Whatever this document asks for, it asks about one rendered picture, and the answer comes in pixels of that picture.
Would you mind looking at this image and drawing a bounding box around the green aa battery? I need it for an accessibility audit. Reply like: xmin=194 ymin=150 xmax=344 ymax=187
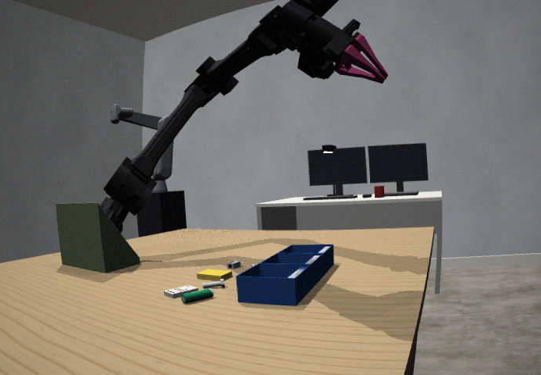
xmin=181 ymin=288 xmax=214 ymax=304

